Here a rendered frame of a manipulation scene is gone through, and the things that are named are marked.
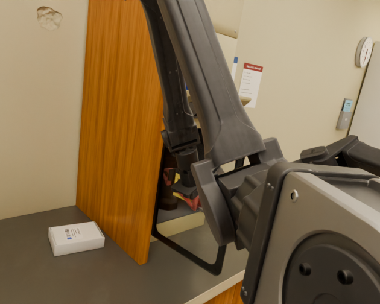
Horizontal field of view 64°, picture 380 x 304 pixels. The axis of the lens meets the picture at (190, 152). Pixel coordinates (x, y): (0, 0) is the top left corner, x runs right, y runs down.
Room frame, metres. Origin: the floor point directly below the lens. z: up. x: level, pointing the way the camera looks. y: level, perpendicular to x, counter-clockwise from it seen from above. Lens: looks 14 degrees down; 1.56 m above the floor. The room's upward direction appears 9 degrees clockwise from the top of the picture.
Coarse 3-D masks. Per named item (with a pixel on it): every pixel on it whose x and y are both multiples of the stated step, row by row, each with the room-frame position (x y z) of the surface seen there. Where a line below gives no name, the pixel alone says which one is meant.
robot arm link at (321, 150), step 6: (306, 150) 0.82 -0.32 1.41; (312, 150) 0.81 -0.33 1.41; (318, 150) 0.79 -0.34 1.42; (324, 150) 0.78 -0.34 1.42; (300, 156) 0.81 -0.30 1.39; (306, 156) 0.80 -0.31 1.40; (312, 156) 0.78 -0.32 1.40; (318, 156) 0.78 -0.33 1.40; (324, 156) 0.78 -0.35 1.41; (294, 162) 0.85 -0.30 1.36; (300, 162) 0.83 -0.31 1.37; (306, 162) 0.80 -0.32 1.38
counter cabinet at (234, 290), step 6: (240, 282) 0.97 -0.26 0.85; (228, 288) 0.92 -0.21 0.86; (234, 288) 0.95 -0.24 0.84; (240, 288) 0.98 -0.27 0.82; (222, 294) 0.90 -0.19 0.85; (228, 294) 0.93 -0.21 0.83; (234, 294) 0.96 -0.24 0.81; (210, 300) 0.85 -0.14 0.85; (216, 300) 0.88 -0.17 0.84; (222, 300) 0.91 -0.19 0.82; (228, 300) 0.93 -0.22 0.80; (234, 300) 0.96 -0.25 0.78; (240, 300) 1.00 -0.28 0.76
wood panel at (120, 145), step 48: (96, 0) 1.16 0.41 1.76; (96, 48) 1.14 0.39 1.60; (144, 48) 0.93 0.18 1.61; (96, 96) 1.12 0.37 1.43; (144, 96) 0.92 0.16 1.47; (96, 144) 1.10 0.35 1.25; (144, 144) 0.90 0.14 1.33; (96, 192) 1.08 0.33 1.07; (144, 192) 0.88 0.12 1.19; (144, 240) 0.86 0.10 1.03
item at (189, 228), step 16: (176, 160) 0.93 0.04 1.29; (240, 160) 0.79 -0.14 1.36; (160, 192) 0.96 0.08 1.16; (160, 208) 0.95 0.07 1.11; (176, 208) 0.91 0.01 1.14; (160, 224) 0.94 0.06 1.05; (176, 224) 0.90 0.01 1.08; (192, 224) 0.86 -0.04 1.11; (160, 240) 0.94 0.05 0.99; (176, 240) 0.90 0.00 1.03; (192, 240) 0.86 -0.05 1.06; (208, 240) 0.82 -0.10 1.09; (192, 256) 0.85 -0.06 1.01; (208, 256) 0.82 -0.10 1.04
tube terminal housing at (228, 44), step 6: (222, 36) 1.15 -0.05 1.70; (228, 36) 1.17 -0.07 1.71; (222, 42) 1.15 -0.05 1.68; (228, 42) 1.17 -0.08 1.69; (234, 42) 1.20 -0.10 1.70; (222, 48) 1.15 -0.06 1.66; (228, 48) 1.18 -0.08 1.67; (234, 48) 1.20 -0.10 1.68; (228, 54) 1.18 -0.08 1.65; (234, 54) 1.21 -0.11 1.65; (228, 60) 1.19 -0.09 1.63; (228, 66) 1.19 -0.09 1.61; (198, 126) 1.11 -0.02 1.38; (150, 240) 1.00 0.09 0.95; (156, 240) 1.02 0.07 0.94
